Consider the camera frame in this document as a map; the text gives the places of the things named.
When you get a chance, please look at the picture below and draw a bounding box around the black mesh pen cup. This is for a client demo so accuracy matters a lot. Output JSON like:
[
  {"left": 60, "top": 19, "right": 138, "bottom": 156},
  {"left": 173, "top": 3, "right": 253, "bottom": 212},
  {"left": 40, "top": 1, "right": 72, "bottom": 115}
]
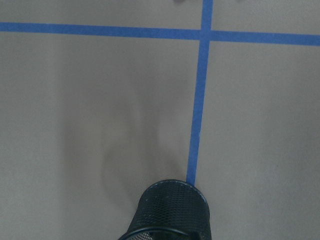
[{"left": 120, "top": 179, "right": 212, "bottom": 240}]

